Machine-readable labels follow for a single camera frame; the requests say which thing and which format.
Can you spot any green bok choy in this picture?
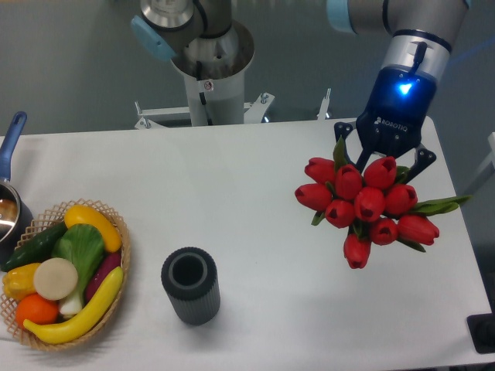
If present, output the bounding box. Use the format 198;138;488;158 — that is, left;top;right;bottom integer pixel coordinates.
51;224;104;319

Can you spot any yellow banana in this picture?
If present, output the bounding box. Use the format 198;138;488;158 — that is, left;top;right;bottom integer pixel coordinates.
23;267;124;345

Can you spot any black device at table edge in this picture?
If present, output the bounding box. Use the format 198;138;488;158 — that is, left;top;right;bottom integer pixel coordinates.
466;313;494;354

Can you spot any green cucumber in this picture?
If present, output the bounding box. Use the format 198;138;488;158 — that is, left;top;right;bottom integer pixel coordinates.
1;223;67;272

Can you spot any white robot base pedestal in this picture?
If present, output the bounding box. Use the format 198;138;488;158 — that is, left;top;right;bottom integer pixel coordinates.
172;21;254;107

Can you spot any purple sweet potato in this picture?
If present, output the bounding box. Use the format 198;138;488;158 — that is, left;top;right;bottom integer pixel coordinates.
84;251;121;303

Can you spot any white metal frame bracket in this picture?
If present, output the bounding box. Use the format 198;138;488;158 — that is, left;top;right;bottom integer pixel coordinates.
133;88;333;130

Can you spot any red tulip bouquet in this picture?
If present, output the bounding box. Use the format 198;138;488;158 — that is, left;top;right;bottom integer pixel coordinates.
295;138;470;269

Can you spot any woven wicker basket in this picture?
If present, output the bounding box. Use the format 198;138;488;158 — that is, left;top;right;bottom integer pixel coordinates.
1;199;130;351

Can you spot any dark grey ribbed vase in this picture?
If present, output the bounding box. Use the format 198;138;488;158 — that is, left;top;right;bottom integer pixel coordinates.
161;247;221;325

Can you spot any orange fruit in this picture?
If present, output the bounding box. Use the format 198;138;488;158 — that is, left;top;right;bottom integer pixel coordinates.
15;294;59;328

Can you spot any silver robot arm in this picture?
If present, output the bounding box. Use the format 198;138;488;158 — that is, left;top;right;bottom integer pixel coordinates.
131;1;471;182

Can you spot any yellow bell pepper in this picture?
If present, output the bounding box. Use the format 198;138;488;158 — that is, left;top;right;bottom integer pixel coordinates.
2;263;41;301

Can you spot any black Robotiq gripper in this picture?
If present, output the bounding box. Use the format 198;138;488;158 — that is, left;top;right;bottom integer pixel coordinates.
333;67;437;184

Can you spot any blue handled saucepan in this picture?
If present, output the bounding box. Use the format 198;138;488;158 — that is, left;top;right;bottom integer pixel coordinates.
1;111;32;264

